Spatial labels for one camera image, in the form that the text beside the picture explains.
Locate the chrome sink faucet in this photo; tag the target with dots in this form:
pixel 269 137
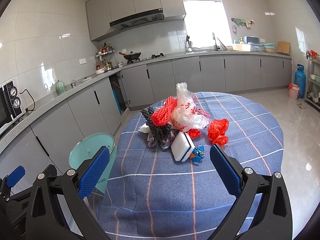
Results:
pixel 215 44

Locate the grey lower cabinets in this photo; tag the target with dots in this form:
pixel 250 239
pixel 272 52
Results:
pixel 48 134

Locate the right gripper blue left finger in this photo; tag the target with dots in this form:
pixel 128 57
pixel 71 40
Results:
pixel 91 170

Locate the black range hood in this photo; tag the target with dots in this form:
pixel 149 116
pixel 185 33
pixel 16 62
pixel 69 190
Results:
pixel 138 19

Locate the green ceramic teapot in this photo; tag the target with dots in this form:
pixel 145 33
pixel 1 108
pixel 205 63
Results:
pixel 58 87

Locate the white tissue cloth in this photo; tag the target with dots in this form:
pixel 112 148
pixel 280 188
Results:
pixel 144 129

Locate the metal storage shelf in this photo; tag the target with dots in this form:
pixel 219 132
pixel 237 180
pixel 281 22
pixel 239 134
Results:
pixel 312 79

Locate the red foam fruit net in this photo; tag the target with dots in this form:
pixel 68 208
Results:
pixel 162 115

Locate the blue plaid tablecloth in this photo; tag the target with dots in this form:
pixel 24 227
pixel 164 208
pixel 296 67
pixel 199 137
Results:
pixel 151 196

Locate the wooden cutting board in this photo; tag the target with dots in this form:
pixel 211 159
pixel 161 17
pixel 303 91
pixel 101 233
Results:
pixel 283 47

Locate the black white microwave oven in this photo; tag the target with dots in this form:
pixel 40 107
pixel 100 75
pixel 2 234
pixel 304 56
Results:
pixel 11 104

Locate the blue orange snack wrapper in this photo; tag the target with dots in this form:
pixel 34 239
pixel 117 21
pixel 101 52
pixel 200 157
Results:
pixel 197 155

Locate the metal spice rack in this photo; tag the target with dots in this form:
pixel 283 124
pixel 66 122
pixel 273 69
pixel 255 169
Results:
pixel 104 57

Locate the grey upper cabinets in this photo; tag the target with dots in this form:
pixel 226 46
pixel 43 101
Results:
pixel 101 12

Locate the black wok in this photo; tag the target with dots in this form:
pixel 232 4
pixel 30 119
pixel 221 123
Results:
pixel 131 56

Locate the blue water bottle in cabinet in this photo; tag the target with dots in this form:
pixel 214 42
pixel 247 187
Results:
pixel 116 90

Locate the teal trash bin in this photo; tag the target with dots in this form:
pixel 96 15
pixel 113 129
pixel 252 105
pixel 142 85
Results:
pixel 87 148

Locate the pink floor bucket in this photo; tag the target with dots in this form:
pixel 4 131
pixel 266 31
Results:
pixel 293 91

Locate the grey cabinets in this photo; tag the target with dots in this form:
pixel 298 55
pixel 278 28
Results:
pixel 101 12
pixel 48 134

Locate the blue gas cylinder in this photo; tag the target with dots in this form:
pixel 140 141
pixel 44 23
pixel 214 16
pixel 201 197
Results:
pixel 300 80

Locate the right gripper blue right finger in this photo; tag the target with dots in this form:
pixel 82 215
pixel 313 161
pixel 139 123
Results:
pixel 228 174

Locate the blue bread box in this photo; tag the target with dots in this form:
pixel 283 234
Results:
pixel 254 43

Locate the white printed plastic bag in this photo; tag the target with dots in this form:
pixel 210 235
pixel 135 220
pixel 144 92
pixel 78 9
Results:
pixel 186 115

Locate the utensil holder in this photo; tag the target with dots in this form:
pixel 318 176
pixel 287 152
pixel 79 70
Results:
pixel 188 45

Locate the red plastic bag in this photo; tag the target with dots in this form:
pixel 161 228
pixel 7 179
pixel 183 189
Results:
pixel 217 131

